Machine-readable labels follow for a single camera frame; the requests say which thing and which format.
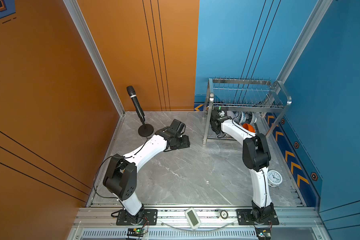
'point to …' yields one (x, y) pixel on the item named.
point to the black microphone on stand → (145, 130)
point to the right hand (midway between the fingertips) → (235, 123)
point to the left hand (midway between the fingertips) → (187, 141)
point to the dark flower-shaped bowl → (254, 119)
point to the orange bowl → (249, 127)
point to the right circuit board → (263, 233)
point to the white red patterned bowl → (230, 113)
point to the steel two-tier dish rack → (254, 104)
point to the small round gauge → (224, 214)
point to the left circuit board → (136, 232)
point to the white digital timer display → (193, 218)
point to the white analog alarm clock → (274, 178)
